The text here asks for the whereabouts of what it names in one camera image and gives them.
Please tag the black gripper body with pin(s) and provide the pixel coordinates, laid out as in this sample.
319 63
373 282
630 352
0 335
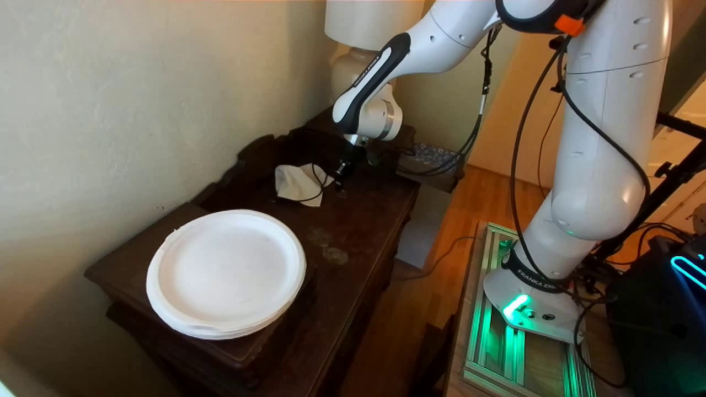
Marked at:
353 150

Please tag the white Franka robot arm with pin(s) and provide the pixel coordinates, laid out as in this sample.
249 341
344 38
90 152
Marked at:
609 110

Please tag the wooden drawer blue floral lining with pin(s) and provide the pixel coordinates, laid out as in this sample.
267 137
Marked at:
430 158

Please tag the white face mask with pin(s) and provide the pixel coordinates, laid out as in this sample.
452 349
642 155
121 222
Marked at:
298 182

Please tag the dark wooden side table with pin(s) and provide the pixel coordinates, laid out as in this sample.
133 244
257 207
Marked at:
353 222

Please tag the white ceramic table lamp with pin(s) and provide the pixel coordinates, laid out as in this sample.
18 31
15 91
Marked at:
353 23

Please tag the white paper plate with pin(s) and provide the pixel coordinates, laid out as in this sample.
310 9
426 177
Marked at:
222 334
223 267

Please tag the wooden platform with green lights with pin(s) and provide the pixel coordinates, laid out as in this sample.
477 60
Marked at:
507 353

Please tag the black metal stand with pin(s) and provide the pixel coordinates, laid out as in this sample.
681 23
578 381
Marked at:
681 172

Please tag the black box with neon light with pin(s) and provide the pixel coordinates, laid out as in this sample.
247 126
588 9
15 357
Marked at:
653 331

